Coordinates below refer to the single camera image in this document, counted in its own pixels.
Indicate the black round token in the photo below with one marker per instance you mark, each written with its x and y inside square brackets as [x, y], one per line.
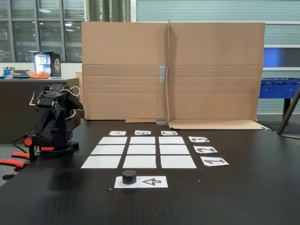
[129, 177]

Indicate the white blank grid sheet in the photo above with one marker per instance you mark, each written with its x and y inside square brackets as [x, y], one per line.
[178, 162]
[139, 162]
[107, 149]
[171, 140]
[113, 140]
[142, 140]
[174, 149]
[141, 149]
[101, 162]

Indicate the small brown cardboard sheet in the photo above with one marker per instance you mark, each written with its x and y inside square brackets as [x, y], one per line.
[72, 89]

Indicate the bowl of orange snacks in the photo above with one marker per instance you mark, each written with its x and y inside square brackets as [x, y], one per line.
[38, 75]

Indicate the black clamp with red knob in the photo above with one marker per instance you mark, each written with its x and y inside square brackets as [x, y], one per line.
[30, 145]

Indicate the dark brown counter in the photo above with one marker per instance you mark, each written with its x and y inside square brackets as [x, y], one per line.
[16, 105]

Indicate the black mini fridge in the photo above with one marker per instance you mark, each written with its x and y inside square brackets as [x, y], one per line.
[55, 64]

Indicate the paper label letter A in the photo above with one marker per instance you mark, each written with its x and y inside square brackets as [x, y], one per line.
[111, 133]

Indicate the paper label letter B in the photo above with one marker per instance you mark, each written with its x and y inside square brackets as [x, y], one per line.
[137, 132]

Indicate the large brown cardboard panel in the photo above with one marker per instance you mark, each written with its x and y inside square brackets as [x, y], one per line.
[124, 47]

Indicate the paper label letter C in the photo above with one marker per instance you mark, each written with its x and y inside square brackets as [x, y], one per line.
[162, 133]

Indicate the grey tape strip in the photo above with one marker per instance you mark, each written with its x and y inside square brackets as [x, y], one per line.
[162, 74]

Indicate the white arrow paper sheet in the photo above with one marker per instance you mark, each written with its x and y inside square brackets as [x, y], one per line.
[154, 181]

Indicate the paper label number 3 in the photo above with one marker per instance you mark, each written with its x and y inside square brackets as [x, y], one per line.
[191, 139]

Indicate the paper label number 2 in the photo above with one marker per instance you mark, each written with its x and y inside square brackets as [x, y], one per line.
[197, 150]

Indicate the paper label number 1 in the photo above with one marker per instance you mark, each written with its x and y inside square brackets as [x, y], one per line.
[205, 161]

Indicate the large cardboard panel with flap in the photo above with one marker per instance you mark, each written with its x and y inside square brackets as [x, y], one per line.
[215, 47]

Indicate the blue foosball table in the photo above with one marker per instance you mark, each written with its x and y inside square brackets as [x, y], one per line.
[279, 89]

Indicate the brown wooden stand leg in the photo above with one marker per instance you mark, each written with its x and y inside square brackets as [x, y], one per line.
[289, 111]

